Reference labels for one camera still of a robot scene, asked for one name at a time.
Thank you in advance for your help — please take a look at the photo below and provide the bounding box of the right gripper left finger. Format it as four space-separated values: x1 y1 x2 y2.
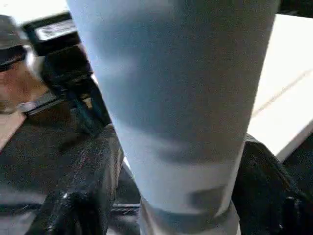
25 124 126 235

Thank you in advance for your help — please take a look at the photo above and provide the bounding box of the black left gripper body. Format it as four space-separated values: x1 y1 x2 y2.
40 43 114 139

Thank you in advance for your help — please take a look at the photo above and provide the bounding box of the black work mat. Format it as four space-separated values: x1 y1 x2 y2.
0 98 313 235

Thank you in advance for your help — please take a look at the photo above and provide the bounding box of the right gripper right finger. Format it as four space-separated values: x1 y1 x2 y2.
231 134 313 235

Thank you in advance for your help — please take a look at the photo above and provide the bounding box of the white plastic table leg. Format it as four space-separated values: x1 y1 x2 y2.
66 0 283 235

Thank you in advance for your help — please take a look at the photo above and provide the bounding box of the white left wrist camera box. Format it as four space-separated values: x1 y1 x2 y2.
0 0 93 114

